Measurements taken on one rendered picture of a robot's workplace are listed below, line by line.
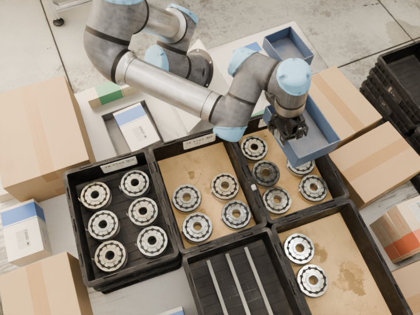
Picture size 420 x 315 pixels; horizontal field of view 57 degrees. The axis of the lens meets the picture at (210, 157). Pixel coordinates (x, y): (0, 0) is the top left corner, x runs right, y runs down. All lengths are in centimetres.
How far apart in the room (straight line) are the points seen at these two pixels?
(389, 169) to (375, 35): 180
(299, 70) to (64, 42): 237
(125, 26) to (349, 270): 103
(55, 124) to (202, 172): 57
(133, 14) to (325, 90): 90
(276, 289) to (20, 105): 115
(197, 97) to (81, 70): 197
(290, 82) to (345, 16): 243
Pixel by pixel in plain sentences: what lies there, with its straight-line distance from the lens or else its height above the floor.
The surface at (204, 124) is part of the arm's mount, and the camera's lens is 159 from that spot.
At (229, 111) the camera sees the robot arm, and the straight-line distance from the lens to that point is 92.
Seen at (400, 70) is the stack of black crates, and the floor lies 49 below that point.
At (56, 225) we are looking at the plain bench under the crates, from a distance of 160.
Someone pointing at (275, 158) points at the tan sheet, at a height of 83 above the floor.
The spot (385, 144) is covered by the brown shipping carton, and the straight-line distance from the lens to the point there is 161.
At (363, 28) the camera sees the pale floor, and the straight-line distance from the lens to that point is 323.
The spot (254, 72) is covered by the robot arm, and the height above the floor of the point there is 144.
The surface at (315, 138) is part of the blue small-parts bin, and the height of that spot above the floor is 108.
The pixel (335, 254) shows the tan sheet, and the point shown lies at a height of 83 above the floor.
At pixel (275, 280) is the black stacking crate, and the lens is 135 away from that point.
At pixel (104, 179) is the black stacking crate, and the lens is 146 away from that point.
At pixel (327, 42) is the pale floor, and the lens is 304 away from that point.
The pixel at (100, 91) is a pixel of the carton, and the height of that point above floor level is 76.
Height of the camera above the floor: 214
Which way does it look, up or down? 64 degrees down
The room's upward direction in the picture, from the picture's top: 3 degrees clockwise
